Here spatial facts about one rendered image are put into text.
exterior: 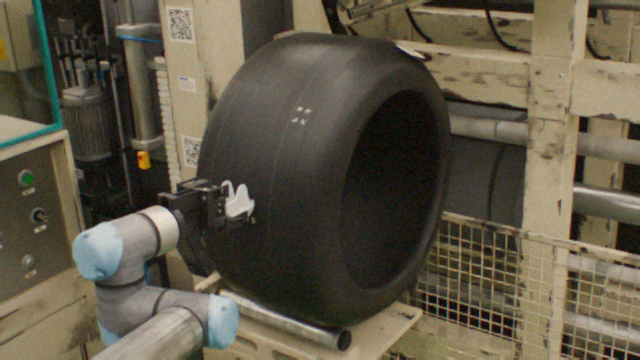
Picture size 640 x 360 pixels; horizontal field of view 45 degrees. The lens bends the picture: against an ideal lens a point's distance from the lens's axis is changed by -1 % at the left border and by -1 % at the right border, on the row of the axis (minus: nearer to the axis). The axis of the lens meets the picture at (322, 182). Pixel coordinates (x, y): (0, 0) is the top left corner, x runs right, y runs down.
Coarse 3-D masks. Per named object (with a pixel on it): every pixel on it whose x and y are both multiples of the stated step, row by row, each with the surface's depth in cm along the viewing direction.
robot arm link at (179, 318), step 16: (160, 304) 111; (176, 304) 108; (192, 304) 109; (208, 304) 109; (224, 304) 109; (160, 320) 102; (176, 320) 103; (192, 320) 105; (208, 320) 108; (224, 320) 108; (128, 336) 97; (144, 336) 97; (160, 336) 99; (176, 336) 101; (192, 336) 104; (208, 336) 108; (224, 336) 109; (112, 352) 92; (128, 352) 93; (144, 352) 94; (160, 352) 97; (176, 352) 100; (192, 352) 104
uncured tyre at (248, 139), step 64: (256, 64) 148; (320, 64) 142; (384, 64) 145; (256, 128) 139; (320, 128) 135; (384, 128) 186; (448, 128) 171; (256, 192) 137; (320, 192) 134; (384, 192) 189; (256, 256) 142; (320, 256) 138; (384, 256) 181; (320, 320) 151
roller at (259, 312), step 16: (224, 288) 176; (240, 304) 171; (256, 304) 170; (256, 320) 170; (272, 320) 166; (288, 320) 164; (304, 320) 162; (304, 336) 162; (320, 336) 159; (336, 336) 157
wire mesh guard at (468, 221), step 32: (448, 224) 191; (480, 224) 185; (448, 256) 194; (480, 256) 189; (608, 256) 168; (416, 288) 203; (480, 288) 191; (576, 320) 179; (416, 352) 211; (512, 352) 193
